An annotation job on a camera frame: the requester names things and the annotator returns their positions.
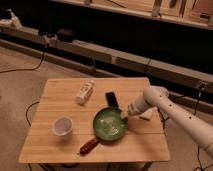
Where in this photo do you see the white plastic cup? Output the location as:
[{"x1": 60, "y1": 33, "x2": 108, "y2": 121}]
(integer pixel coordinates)
[{"x1": 52, "y1": 116, "x2": 73, "y2": 137}]

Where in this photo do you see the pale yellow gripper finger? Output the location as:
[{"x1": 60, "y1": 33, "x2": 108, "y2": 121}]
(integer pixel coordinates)
[{"x1": 120, "y1": 111, "x2": 128, "y2": 119}]

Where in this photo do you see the brown sausage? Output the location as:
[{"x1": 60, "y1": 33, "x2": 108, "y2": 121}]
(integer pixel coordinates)
[{"x1": 79, "y1": 138, "x2": 100, "y2": 155}]

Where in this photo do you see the black smartphone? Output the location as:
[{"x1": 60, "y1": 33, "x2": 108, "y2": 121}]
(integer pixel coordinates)
[{"x1": 105, "y1": 92, "x2": 118, "y2": 107}]

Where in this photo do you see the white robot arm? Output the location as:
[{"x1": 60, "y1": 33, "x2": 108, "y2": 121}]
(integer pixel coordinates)
[{"x1": 124, "y1": 86, "x2": 213, "y2": 159}]

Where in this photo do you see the white carton box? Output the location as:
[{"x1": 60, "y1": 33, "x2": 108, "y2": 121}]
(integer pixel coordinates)
[{"x1": 75, "y1": 80, "x2": 95, "y2": 105}]

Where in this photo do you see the wooden folding table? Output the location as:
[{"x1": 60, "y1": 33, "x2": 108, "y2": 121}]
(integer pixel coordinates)
[{"x1": 18, "y1": 77, "x2": 171, "y2": 171}]

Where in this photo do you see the black floor cable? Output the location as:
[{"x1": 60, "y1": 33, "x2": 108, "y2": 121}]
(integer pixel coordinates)
[
  {"x1": 25, "y1": 100, "x2": 41, "y2": 128},
  {"x1": 193, "y1": 87, "x2": 213, "y2": 171}
]

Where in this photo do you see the green ceramic bowl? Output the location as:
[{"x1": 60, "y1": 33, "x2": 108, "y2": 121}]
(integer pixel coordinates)
[{"x1": 93, "y1": 107, "x2": 128, "y2": 141}]

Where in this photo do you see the black floor cable right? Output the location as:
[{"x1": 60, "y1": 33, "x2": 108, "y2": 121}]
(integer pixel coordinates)
[{"x1": 193, "y1": 87, "x2": 213, "y2": 171}]

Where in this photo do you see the white object on ledge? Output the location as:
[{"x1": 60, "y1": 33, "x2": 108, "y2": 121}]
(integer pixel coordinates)
[{"x1": 0, "y1": 9, "x2": 22, "y2": 29}]

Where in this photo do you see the black box on ledge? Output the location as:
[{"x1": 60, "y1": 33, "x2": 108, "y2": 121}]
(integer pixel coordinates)
[{"x1": 57, "y1": 29, "x2": 76, "y2": 42}]

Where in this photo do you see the black floor cable left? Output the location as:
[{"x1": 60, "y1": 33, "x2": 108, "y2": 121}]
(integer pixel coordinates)
[{"x1": 25, "y1": 100, "x2": 41, "y2": 128}]

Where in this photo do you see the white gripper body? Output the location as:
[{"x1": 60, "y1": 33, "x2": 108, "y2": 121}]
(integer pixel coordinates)
[{"x1": 128, "y1": 96, "x2": 147, "y2": 116}]

